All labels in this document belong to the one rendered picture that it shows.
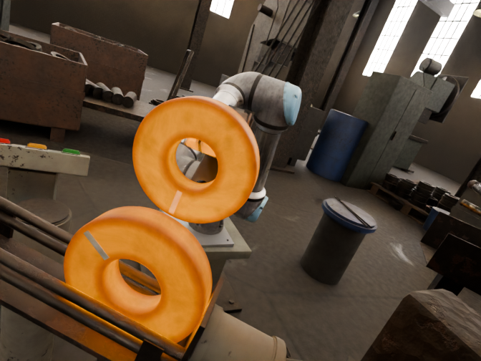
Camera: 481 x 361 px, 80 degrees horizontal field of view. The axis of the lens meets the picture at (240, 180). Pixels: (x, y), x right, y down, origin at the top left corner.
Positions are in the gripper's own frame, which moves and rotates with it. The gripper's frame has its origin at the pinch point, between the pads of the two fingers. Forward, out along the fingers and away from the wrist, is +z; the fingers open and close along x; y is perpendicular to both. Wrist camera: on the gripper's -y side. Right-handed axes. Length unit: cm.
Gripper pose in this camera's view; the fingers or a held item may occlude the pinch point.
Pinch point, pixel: (200, 147)
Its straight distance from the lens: 35.6
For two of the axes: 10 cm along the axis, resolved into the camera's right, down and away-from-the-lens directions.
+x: 9.3, 3.6, -0.8
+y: 3.5, -9.3, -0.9
